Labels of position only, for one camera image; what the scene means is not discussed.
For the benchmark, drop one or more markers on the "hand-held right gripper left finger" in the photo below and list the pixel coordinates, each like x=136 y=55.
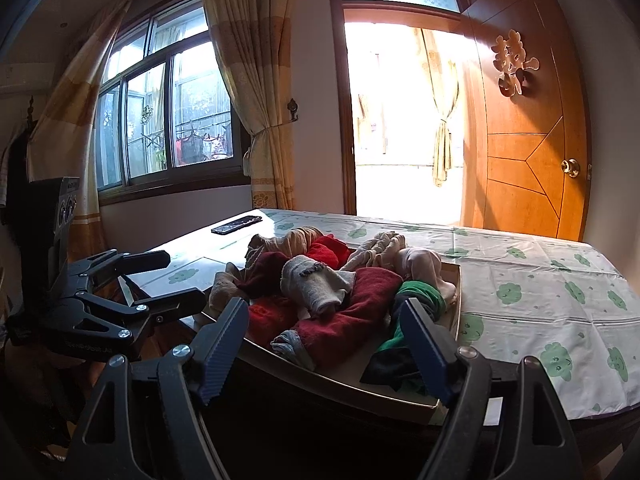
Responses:
x=225 y=345

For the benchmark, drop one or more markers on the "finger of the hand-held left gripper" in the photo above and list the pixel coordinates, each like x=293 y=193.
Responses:
x=170 y=305
x=140 y=261

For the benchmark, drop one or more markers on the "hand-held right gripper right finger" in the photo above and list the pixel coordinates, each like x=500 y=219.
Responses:
x=427 y=350

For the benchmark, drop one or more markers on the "beige underwear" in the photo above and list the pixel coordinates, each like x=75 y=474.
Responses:
x=222 y=292

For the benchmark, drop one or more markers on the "grey blue underwear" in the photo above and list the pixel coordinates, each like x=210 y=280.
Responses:
x=292 y=350

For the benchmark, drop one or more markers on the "shallow cardboard tray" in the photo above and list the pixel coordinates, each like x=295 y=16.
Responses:
x=360 y=357

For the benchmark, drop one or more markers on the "pale pink underwear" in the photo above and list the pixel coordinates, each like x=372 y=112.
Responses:
x=425 y=270

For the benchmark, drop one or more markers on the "dark red underwear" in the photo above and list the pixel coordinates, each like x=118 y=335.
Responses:
x=350 y=310
x=265 y=272

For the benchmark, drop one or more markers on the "tan underwear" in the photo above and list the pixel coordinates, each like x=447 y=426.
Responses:
x=295 y=240

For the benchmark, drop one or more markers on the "dark hanging clothes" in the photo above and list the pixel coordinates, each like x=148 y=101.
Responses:
x=15 y=160

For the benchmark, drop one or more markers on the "black phone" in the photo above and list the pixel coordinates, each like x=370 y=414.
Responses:
x=237 y=225

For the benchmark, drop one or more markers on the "white green-print tablecloth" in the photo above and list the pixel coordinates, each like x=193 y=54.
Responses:
x=525 y=285

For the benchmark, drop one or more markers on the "yellow checked curtain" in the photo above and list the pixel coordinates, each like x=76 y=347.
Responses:
x=65 y=110
x=255 y=85

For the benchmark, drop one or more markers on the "hanging laundry outside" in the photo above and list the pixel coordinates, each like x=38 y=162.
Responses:
x=205 y=145

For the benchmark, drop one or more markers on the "dark-framed window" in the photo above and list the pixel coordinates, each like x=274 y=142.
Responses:
x=165 y=110

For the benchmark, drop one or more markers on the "curtain tieback hook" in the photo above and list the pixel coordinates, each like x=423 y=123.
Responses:
x=292 y=110

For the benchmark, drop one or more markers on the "brass door knob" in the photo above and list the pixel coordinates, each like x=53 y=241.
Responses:
x=570 y=167

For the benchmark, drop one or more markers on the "orange wooden door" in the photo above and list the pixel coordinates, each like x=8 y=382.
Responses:
x=535 y=135

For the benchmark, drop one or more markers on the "tied cream curtain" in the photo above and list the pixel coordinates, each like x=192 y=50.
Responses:
x=442 y=110

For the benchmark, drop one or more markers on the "cut-out door ornament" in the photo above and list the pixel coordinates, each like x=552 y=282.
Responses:
x=515 y=60

